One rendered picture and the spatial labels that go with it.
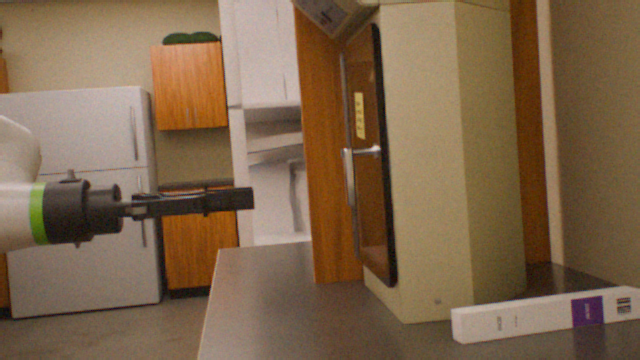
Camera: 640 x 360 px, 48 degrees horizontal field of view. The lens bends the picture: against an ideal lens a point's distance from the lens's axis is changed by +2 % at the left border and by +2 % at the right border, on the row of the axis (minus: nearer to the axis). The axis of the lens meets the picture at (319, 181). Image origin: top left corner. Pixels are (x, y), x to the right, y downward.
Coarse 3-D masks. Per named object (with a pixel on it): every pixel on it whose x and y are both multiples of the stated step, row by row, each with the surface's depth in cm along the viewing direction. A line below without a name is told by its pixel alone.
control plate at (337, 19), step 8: (304, 0) 124; (312, 0) 120; (320, 0) 116; (328, 0) 113; (304, 8) 129; (312, 8) 124; (320, 8) 120; (336, 8) 113; (312, 16) 129; (320, 16) 125; (328, 16) 121; (336, 16) 117; (344, 16) 114; (320, 24) 130; (328, 24) 126; (336, 24) 122
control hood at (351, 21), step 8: (296, 0) 129; (336, 0) 110; (344, 0) 107; (352, 0) 104; (360, 0) 102; (368, 0) 102; (376, 0) 103; (344, 8) 110; (352, 8) 107; (360, 8) 105; (368, 8) 105; (352, 16) 111; (360, 16) 111; (344, 24) 118; (352, 24) 118; (328, 32) 131; (336, 32) 127; (344, 32) 125; (336, 40) 134
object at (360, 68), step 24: (360, 48) 114; (360, 72) 116; (360, 144) 121; (384, 144) 104; (360, 168) 123; (384, 168) 105; (360, 192) 126; (384, 192) 105; (360, 216) 128; (384, 216) 106; (360, 240) 130; (384, 240) 107; (384, 264) 109
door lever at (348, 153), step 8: (344, 152) 108; (352, 152) 108; (360, 152) 108; (368, 152) 108; (344, 160) 108; (352, 160) 108; (344, 168) 108; (352, 168) 108; (352, 176) 108; (352, 184) 108; (352, 192) 108; (352, 200) 108
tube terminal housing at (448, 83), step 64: (384, 0) 103; (448, 0) 104; (384, 64) 103; (448, 64) 104; (512, 64) 120; (448, 128) 105; (512, 128) 119; (448, 192) 105; (512, 192) 118; (448, 256) 106; (512, 256) 118
